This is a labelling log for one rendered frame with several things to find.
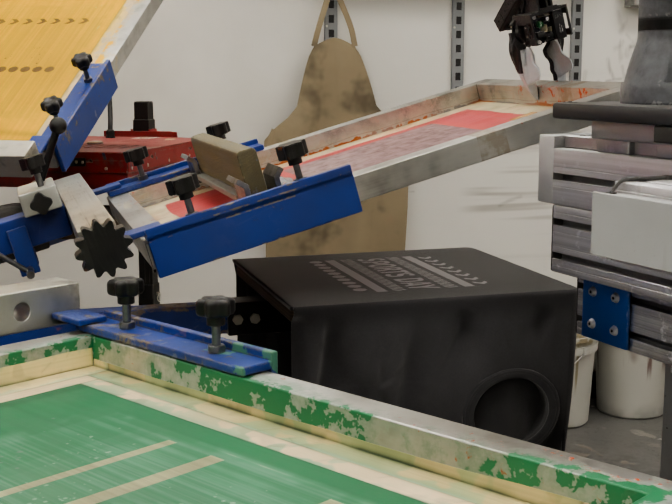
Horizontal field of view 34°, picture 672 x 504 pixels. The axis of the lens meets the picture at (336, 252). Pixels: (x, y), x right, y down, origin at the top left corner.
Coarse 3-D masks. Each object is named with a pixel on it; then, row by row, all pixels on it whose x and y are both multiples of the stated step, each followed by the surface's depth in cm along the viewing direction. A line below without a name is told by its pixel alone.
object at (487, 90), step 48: (432, 96) 217; (480, 96) 217; (528, 96) 197; (576, 96) 180; (336, 144) 211; (480, 144) 160; (528, 144) 162; (144, 192) 202; (384, 192) 157; (144, 240) 151
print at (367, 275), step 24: (312, 264) 199; (336, 264) 199; (360, 264) 199; (384, 264) 199; (408, 264) 199; (432, 264) 199; (360, 288) 177; (384, 288) 177; (408, 288) 177; (432, 288) 177
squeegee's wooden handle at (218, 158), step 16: (192, 144) 197; (208, 144) 181; (224, 144) 172; (240, 144) 167; (208, 160) 185; (224, 160) 170; (240, 160) 159; (256, 160) 160; (224, 176) 175; (240, 176) 161; (256, 176) 160; (256, 192) 161
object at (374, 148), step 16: (464, 112) 209; (480, 112) 204; (496, 112) 199; (416, 128) 206; (432, 128) 201; (448, 128) 196; (464, 128) 191; (368, 144) 203; (384, 144) 198; (400, 144) 193; (416, 144) 188; (320, 160) 200; (336, 160) 195; (352, 160) 190; (288, 176) 192; (208, 192) 199; (176, 208) 191; (208, 208) 182
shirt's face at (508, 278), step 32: (288, 256) 207; (320, 256) 207; (352, 256) 207; (384, 256) 207; (448, 256) 207; (480, 256) 207; (288, 288) 177; (320, 288) 177; (448, 288) 177; (480, 288) 177; (512, 288) 177; (544, 288) 177
